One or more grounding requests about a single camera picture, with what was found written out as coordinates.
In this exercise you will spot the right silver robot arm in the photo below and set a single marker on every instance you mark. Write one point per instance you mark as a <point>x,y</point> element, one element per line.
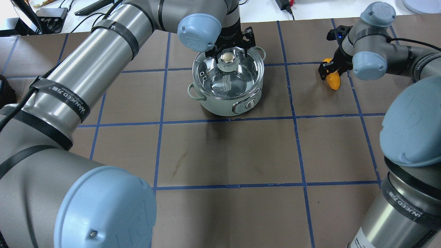
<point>406,213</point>

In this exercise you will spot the black object at edge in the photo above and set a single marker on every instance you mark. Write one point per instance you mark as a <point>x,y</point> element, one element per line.
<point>7,94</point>

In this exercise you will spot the black power adapter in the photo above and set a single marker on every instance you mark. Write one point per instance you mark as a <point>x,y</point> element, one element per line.
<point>285,5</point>

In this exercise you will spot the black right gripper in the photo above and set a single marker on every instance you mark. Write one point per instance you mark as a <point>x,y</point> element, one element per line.
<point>339,58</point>

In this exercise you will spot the pale green electric pot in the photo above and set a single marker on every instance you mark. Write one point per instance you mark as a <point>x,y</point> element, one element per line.
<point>225,107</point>

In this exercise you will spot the glass pot lid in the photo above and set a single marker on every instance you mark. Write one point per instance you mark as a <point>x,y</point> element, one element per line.
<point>233,76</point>

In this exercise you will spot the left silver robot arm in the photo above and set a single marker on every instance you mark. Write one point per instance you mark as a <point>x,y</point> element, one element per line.
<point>53,198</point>

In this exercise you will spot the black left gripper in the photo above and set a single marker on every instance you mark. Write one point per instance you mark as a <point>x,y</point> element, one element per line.
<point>230,38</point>

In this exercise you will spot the yellow corn cob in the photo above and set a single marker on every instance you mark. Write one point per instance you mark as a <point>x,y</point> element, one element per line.
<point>333,80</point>

